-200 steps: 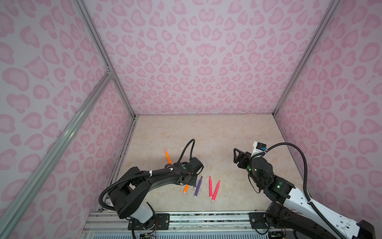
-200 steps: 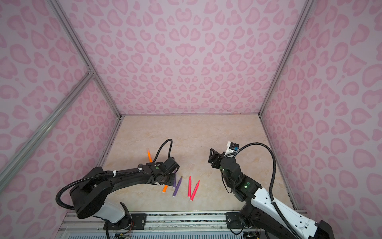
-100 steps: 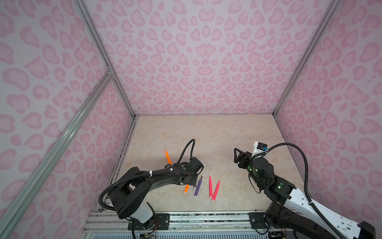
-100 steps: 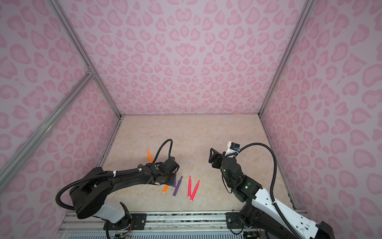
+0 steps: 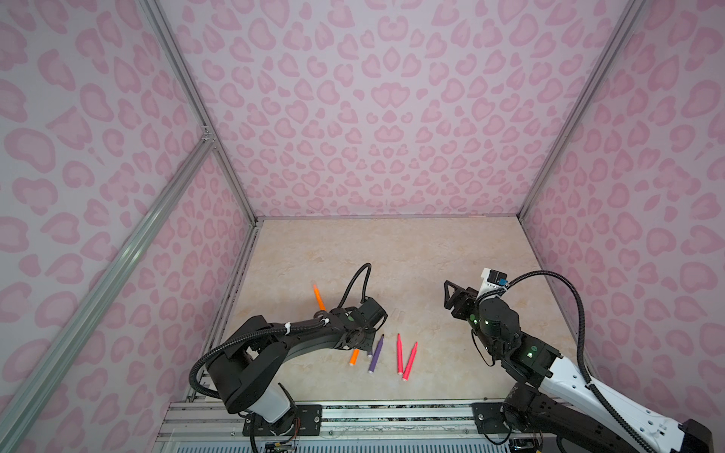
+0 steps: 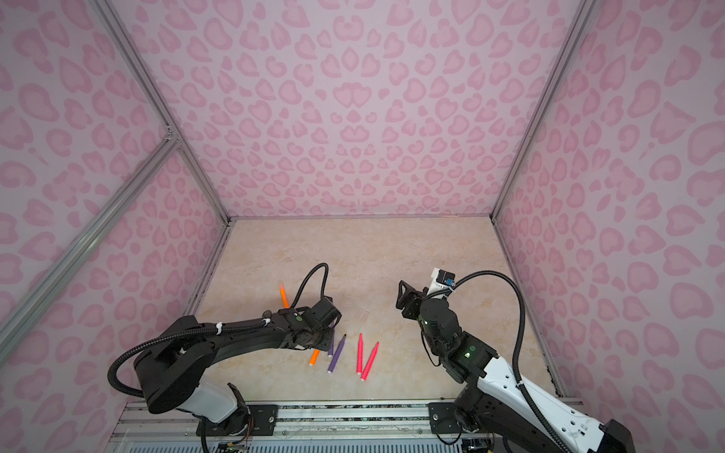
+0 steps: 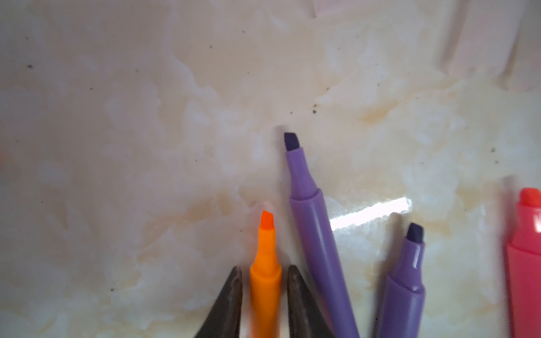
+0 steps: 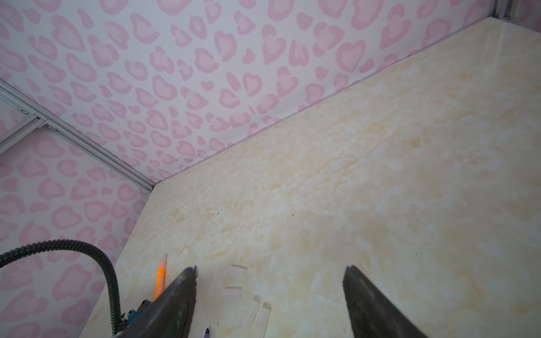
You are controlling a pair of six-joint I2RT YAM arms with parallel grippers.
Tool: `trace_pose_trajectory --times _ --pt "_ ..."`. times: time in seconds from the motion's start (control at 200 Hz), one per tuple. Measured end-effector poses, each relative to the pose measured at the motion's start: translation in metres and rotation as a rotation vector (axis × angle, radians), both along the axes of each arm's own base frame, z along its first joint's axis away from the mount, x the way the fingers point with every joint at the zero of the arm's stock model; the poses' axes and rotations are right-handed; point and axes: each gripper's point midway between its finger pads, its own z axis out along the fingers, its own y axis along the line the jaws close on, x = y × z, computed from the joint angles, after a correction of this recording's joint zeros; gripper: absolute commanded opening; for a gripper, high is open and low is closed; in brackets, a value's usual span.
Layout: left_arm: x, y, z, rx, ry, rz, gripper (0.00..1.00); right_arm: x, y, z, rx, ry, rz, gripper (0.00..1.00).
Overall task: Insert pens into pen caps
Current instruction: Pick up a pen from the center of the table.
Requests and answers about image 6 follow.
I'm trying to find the orange pen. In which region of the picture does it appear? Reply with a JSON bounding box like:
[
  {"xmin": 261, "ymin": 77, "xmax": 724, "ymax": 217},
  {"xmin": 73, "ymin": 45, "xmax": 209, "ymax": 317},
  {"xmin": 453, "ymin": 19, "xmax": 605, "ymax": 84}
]
[
  {"xmin": 309, "ymin": 349, "xmax": 320, "ymax": 366},
  {"xmin": 279, "ymin": 283, "xmax": 291, "ymax": 309}
]

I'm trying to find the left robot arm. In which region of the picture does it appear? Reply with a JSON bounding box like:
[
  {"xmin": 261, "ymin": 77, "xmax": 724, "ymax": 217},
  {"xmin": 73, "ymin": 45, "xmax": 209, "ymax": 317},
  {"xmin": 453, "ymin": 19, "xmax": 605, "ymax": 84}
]
[{"xmin": 133, "ymin": 296, "xmax": 342, "ymax": 425}]

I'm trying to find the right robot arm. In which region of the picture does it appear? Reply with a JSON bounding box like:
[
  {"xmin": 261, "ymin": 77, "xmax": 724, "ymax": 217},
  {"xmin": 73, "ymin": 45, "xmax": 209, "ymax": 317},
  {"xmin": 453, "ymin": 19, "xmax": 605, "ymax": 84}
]
[{"xmin": 396, "ymin": 281, "xmax": 636, "ymax": 452}]

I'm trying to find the purple pen lower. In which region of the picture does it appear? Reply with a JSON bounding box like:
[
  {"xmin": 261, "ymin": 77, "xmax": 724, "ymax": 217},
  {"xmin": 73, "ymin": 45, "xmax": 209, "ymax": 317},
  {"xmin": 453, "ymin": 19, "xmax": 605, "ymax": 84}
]
[{"xmin": 328, "ymin": 335, "xmax": 347, "ymax": 374}]

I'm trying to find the pink pen left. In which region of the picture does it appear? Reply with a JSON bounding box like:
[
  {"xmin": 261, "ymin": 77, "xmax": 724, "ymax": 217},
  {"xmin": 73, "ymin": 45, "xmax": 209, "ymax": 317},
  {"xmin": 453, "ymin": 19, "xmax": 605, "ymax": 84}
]
[{"xmin": 356, "ymin": 333, "xmax": 364, "ymax": 377}]

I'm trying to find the pink pen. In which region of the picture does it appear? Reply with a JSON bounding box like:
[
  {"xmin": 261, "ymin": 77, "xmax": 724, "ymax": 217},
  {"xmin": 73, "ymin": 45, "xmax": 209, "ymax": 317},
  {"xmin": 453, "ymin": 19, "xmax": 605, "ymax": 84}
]
[
  {"xmin": 356, "ymin": 333, "xmax": 364, "ymax": 377},
  {"xmin": 361, "ymin": 343, "xmax": 379, "ymax": 381}
]

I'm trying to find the pink pen right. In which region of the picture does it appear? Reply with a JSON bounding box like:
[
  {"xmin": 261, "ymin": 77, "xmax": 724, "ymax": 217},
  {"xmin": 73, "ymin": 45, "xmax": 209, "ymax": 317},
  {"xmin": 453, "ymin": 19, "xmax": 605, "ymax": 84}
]
[{"xmin": 361, "ymin": 343, "xmax": 379, "ymax": 381}]

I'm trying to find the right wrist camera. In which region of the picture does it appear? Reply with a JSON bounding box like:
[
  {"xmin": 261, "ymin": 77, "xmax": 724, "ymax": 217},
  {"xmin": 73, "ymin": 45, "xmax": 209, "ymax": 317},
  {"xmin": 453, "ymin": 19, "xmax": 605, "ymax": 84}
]
[{"xmin": 430, "ymin": 268, "xmax": 455, "ymax": 293}]

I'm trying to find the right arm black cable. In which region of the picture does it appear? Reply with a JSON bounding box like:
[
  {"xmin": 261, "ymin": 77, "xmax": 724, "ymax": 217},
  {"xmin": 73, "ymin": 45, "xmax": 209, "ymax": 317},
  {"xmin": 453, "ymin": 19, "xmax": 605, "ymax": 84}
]
[{"xmin": 424, "ymin": 270, "xmax": 573, "ymax": 453}]

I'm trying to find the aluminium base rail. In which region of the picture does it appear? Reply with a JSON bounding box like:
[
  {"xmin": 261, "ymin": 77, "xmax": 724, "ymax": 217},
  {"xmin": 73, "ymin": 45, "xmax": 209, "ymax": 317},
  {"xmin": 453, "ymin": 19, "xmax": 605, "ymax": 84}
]
[{"xmin": 105, "ymin": 399, "xmax": 521, "ymax": 452}]

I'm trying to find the diagonal aluminium frame bar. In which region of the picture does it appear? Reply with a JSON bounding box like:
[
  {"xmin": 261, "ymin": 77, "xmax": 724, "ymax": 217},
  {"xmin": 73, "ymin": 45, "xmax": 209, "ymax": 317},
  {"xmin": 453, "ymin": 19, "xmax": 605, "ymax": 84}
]
[{"xmin": 1, "ymin": 133, "xmax": 179, "ymax": 364}]

